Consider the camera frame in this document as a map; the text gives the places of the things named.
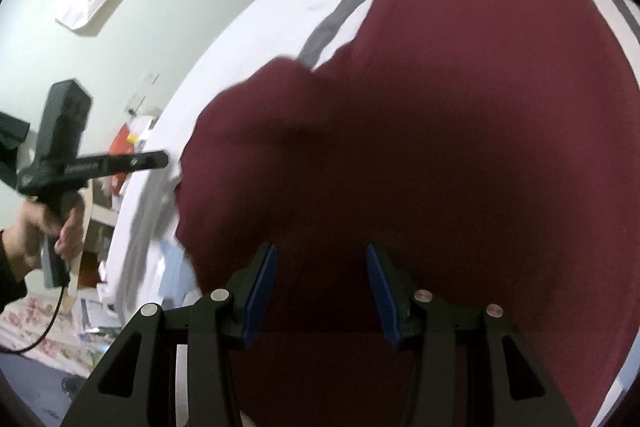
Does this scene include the dark red garment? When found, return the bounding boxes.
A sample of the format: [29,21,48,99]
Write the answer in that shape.
[173,0,640,427]

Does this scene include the person's left hand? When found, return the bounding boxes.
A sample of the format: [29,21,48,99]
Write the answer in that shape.
[1,193,85,282]

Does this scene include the white detergent bottle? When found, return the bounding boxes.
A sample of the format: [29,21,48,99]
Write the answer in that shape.
[126,133,145,154]

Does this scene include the striped star bed sheet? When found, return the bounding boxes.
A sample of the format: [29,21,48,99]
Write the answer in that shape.
[96,0,640,427]

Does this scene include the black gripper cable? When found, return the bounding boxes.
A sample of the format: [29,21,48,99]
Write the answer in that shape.
[0,283,68,355]

